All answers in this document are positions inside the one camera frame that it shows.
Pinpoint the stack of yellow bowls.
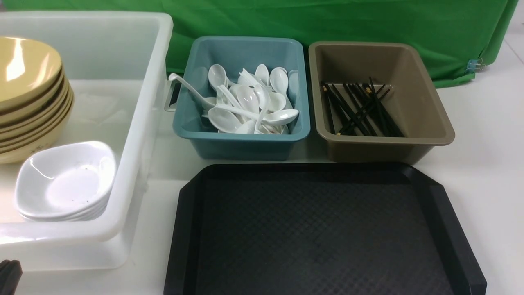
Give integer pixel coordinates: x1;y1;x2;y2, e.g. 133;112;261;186
0;70;75;165

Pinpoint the teal plastic bin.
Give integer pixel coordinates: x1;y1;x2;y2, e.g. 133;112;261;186
173;36;311;161

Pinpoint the white spoon front left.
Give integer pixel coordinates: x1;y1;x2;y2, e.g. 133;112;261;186
207;108;242;133

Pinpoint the blue binder clip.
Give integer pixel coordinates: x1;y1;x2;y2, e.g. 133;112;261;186
465;58;486;74

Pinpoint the white square dish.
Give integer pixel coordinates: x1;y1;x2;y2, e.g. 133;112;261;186
14;141;117;198

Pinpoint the white spoon long front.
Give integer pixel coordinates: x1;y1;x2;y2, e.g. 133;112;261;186
208;104;300;126

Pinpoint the white ladle spoon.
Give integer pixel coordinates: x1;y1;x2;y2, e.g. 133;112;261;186
168;73;217;110

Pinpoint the white spoon centre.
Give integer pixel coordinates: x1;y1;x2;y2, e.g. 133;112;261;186
237;84;260;114

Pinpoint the white spoon back right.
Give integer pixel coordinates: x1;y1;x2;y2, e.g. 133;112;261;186
270;67;289;96

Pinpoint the green backdrop cloth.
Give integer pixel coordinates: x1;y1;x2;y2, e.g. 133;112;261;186
3;0;518;88

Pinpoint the stack of white dishes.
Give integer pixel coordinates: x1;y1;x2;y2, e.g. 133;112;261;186
14;192;110;222

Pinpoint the white soup spoon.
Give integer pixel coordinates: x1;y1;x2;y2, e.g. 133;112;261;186
254;84;270;134

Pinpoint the brown plastic bin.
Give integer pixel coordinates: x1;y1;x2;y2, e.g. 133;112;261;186
309;41;455;164

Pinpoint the yellow noodle bowl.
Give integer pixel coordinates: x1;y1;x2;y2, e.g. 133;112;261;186
0;36;62;112

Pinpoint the white spoon back left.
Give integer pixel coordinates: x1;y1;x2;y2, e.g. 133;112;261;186
208;64;229;91

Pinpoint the pile of black chopsticks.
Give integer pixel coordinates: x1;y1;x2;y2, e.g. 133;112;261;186
320;78;405;138

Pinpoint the black plastic tray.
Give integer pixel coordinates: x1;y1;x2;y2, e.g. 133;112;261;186
163;163;487;295

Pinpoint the large white plastic tub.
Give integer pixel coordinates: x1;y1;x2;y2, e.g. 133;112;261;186
0;11;173;272

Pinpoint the black object bottom left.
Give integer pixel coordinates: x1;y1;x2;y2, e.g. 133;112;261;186
0;260;23;295

